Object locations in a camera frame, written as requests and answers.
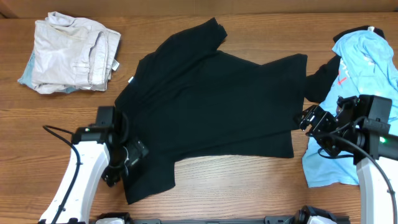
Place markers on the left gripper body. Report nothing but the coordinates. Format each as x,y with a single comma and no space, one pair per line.
134,154

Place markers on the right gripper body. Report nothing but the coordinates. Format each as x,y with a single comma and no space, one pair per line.
315,121

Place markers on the black t-shirt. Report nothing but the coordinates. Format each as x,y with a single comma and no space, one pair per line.
190,99

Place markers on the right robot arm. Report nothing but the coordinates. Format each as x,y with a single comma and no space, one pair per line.
360,131

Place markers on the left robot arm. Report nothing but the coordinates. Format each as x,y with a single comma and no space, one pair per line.
101,151

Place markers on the light blue t-shirt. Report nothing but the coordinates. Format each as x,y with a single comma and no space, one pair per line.
322,171

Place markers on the beige folded trousers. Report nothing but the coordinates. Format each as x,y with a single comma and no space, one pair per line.
72,53

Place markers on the light blue folded garment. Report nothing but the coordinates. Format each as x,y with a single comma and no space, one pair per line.
26,78

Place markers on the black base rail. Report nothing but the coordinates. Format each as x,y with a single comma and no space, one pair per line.
265,220

